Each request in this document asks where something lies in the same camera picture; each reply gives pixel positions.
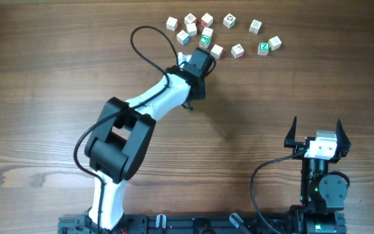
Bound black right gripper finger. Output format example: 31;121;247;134
336;119;351;148
284;116;297;142

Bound white block red Y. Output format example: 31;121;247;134
210;44;223;59

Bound white block green top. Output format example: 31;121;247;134
199;34;211;49

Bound white block red 6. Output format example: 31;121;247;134
231;44;245;59

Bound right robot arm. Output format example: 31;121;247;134
284;119;351;234

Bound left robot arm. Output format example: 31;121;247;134
77;49;295;233

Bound white block left edge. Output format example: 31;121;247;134
177;30;190;45

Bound white block red A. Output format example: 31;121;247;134
202;27;213;38

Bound white block animal picture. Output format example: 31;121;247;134
186;23;197;36

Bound white block red side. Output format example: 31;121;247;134
184;13;197;25

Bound white block plain far left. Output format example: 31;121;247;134
166;16;178;31

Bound white block green J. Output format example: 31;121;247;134
223;13;236;29

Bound white block green Z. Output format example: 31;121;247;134
258;42;269;56

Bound white block blue X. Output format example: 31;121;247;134
249;19;262;34

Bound white block yellow turtle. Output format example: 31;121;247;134
268;36;282;51

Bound white block red frame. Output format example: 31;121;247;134
201;13;214;27

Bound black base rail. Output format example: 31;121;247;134
58;213;347;234

